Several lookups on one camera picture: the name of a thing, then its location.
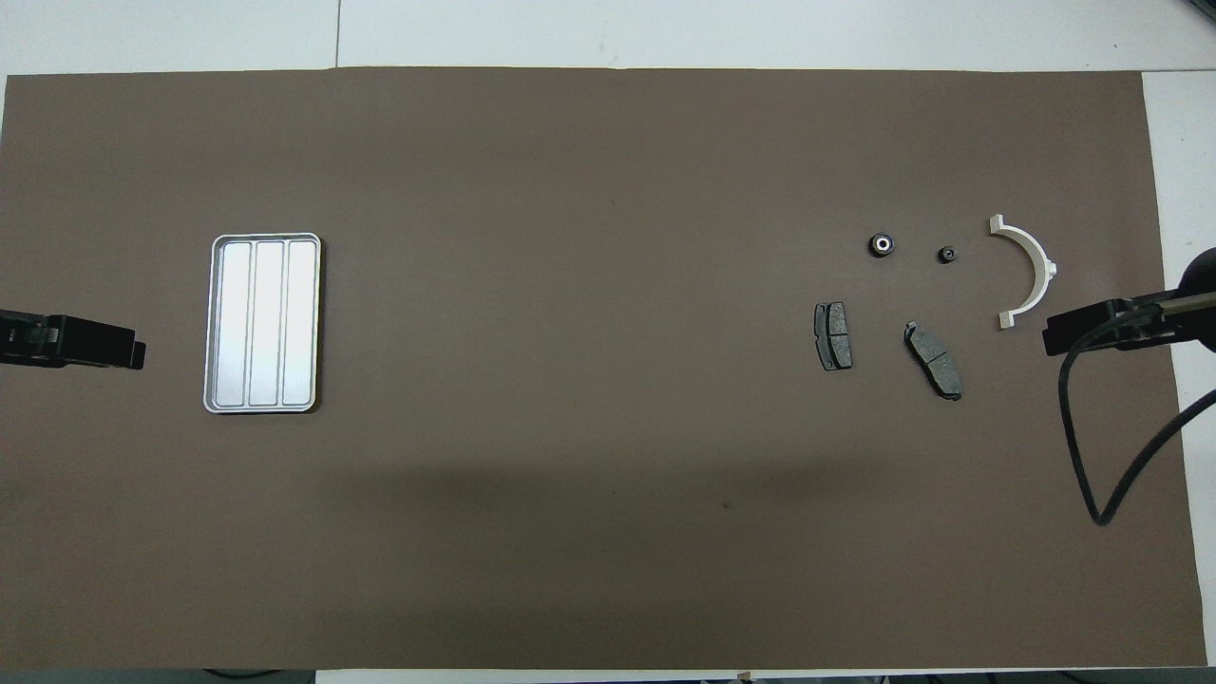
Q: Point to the white semicircular bracket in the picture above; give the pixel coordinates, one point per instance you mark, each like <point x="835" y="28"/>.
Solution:
<point x="1040" y="258"/>

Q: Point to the short rectangular brake pad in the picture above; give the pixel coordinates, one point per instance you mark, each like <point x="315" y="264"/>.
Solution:
<point x="833" y="337"/>

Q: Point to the silver metal tray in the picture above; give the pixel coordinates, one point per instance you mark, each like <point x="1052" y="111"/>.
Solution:
<point x="266" y="323"/>

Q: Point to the brown table mat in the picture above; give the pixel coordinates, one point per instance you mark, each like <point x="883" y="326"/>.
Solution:
<point x="570" y="190"/>

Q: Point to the long curved brake pad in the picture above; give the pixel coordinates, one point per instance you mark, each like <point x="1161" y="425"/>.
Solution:
<point x="936" y="363"/>

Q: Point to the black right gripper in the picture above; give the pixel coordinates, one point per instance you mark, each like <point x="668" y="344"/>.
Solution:
<point x="1130" y="323"/>

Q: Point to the large black bearing gear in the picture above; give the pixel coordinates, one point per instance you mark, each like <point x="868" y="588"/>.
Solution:
<point x="873" y="245"/>

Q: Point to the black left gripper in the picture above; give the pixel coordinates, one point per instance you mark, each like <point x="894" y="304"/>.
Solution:
<point x="76" y="342"/>

